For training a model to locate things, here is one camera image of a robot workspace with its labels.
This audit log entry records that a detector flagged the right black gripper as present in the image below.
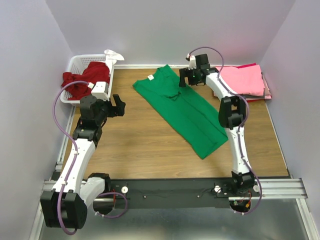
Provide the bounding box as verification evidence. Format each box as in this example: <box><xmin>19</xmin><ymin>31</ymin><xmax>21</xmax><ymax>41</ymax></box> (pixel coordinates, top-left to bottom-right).
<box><xmin>177</xmin><ymin>66</ymin><xmax>202</xmax><ymax>88</ymax></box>

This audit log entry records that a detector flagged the green t shirt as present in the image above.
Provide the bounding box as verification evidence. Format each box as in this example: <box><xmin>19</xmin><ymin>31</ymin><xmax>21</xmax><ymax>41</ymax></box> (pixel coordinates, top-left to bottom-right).
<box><xmin>132</xmin><ymin>65</ymin><xmax>228</xmax><ymax>159</ymax></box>

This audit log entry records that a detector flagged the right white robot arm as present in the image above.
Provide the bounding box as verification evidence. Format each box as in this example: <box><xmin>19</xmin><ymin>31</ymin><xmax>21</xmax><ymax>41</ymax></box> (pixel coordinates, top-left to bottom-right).
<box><xmin>179</xmin><ymin>54</ymin><xmax>255</xmax><ymax>196</ymax></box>

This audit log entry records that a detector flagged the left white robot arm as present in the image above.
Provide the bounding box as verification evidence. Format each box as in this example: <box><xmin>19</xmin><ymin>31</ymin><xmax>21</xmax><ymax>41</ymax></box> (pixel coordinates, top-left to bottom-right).
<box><xmin>40</xmin><ymin>94</ymin><xmax>126</xmax><ymax>235</ymax></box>

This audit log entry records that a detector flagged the folded shirts stack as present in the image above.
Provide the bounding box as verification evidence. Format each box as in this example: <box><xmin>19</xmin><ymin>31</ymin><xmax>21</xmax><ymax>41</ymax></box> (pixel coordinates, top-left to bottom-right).
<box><xmin>212</xmin><ymin>62</ymin><xmax>272</xmax><ymax>103</ymax></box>

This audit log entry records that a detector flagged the dark red t shirt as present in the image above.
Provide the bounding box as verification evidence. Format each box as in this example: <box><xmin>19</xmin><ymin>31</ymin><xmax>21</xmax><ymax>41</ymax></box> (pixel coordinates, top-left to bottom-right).
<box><xmin>61</xmin><ymin>61</ymin><xmax>110</xmax><ymax>101</ymax></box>

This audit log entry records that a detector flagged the white t shirt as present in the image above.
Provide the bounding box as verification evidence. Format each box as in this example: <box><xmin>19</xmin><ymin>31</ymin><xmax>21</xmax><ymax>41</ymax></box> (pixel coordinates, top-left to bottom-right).
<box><xmin>104</xmin><ymin>49</ymin><xmax>125</xmax><ymax>76</ymax></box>

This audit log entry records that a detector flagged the white plastic laundry basket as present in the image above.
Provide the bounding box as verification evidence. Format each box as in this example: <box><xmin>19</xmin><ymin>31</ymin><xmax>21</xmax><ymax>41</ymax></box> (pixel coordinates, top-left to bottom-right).
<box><xmin>60</xmin><ymin>54</ymin><xmax>114</xmax><ymax>106</ymax></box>

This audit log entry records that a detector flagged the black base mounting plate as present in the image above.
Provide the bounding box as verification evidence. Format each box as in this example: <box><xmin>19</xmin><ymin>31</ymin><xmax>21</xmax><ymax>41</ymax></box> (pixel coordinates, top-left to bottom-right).
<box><xmin>82</xmin><ymin>176</ymin><xmax>261</xmax><ymax>210</ymax></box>

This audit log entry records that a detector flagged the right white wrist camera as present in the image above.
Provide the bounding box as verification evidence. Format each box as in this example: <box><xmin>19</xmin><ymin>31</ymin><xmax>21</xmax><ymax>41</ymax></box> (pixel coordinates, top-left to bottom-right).
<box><xmin>186</xmin><ymin>53</ymin><xmax>197</xmax><ymax>70</ymax></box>

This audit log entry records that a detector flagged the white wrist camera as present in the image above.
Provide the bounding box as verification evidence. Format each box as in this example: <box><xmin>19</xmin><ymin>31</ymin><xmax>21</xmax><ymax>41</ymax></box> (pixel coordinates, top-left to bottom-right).
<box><xmin>87</xmin><ymin>81</ymin><xmax>111</xmax><ymax>101</ymax></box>
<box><xmin>186</xmin><ymin>53</ymin><xmax>197</xmax><ymax>70</ymax></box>

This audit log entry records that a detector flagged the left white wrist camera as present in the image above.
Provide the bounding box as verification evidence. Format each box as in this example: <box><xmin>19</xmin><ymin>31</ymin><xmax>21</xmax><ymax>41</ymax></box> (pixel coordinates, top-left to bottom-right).
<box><xmin>87</xmin><ymin>81</ymin><xmax>111</xmax><ymax>101</ymax></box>

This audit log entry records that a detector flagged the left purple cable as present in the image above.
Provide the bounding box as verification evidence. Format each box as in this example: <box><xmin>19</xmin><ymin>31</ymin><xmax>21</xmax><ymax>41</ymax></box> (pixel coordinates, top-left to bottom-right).
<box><xmin>51</xmin><ymin>80</ymin><xmax>129</xmax><ymax>236</ymax></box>

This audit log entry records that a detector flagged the aluminium frame rail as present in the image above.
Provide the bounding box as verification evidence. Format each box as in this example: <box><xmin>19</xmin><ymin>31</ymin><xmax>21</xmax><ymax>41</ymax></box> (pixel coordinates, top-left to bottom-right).
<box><xmin>29</xmin><ymin>106</ymin><xmax>320</xmax><ymax>240</ymax></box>

